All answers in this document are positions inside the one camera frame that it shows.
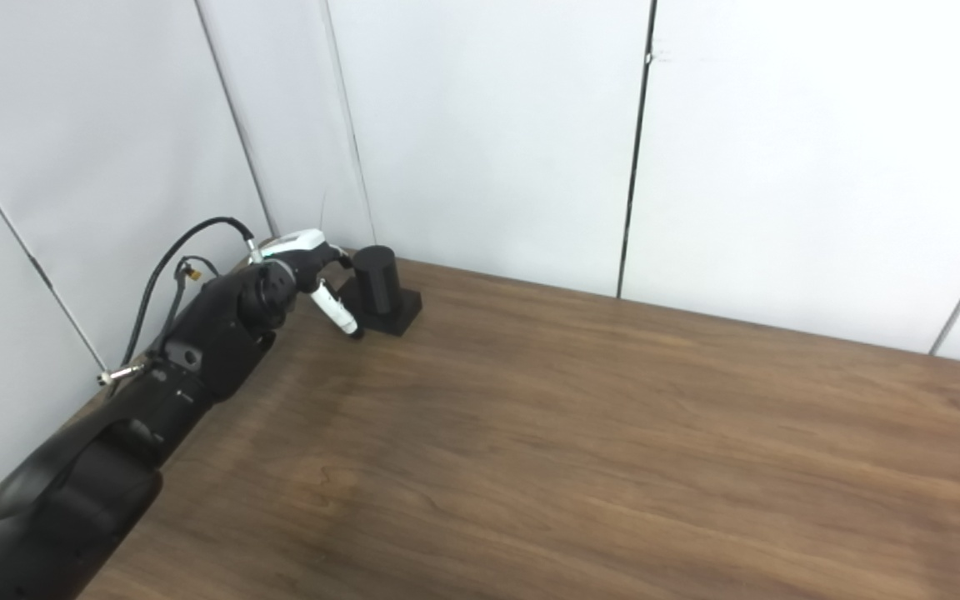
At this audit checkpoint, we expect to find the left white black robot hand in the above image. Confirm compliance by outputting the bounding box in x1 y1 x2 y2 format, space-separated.
259 227 364 340

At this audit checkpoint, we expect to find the black peg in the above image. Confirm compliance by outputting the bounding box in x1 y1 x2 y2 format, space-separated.
337 245 423 338

